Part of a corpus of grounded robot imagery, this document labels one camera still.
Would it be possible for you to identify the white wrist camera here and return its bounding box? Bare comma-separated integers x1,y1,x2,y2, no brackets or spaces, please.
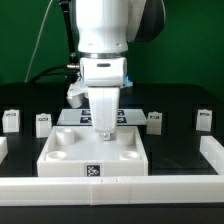
67,81,88,108

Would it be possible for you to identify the grey thin cable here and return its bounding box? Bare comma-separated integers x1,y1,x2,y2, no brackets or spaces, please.
24,0,54,83

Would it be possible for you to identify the white marker plate with tags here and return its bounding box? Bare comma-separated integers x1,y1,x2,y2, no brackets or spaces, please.
57,109,147,126

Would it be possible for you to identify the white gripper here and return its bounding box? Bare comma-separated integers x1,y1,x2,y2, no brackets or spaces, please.
80,57,127,140

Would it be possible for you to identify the black cable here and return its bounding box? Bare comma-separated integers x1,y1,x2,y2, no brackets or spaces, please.
28,64,82,84

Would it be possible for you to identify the white square tabletop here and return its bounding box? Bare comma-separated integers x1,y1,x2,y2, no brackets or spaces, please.
37,126,148,177

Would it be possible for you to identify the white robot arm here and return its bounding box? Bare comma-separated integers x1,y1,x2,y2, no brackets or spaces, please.
57,0,166,140

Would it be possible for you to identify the white U-shaped obstacle fence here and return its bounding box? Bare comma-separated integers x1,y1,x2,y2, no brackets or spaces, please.
0,134,224,207

